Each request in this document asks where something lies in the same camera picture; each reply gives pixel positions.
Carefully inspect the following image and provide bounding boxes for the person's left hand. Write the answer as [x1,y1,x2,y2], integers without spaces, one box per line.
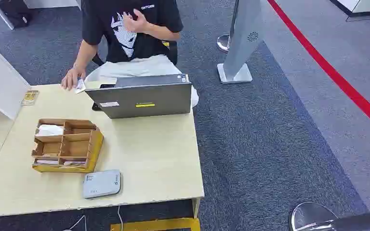
[122,8,151,34]

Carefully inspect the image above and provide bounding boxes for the person's right hand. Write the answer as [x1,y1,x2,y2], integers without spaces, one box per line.
[60,66,87,91]

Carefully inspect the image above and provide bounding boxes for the person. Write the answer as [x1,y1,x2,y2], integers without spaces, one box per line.
[60,0,200,108]

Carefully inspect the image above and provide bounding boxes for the yellow card pack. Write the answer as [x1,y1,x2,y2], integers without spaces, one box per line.
[21,90,40,106]

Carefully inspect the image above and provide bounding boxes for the white card stack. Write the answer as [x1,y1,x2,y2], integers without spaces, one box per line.
[35,124,65,137]

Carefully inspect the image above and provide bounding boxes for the white desk partition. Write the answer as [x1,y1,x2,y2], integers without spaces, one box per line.
[0,44,31,121]

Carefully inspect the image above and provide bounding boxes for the wooden card box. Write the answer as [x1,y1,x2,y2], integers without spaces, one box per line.
[31,118,105,174]

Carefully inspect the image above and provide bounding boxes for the grey laptop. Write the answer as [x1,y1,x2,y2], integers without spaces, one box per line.
[85,74,193,119]

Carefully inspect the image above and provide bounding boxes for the white table panel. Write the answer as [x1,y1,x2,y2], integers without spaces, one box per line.
[23,0,82,10]

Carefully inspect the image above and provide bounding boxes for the black bag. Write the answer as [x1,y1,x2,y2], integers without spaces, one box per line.
[0,0,33,29]

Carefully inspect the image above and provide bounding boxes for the chrome stanchion base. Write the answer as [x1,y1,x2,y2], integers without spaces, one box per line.
[289,202,339,231]
[216,34,231,54]

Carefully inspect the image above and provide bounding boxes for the white table leg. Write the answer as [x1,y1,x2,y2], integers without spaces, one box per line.
[0,0,15,31]

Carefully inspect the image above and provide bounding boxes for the grey kiosk stand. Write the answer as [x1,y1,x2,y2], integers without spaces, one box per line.
[217,0,264,85]

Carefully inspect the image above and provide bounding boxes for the grey card reader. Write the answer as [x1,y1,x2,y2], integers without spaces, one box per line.
[82,169,122,200]

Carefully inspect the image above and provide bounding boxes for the yellow floor board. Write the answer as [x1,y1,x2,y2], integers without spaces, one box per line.
[110,217,201,231]

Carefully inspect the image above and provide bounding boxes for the white cabinet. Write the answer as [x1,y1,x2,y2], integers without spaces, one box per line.
[330,0,370,23]

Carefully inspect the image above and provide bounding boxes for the white cable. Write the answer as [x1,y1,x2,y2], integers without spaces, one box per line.
[63,214,88,231]
[117,205,124,231]

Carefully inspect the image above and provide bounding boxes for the black stanchion post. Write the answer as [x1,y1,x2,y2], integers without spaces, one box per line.
[331,208,370,231]

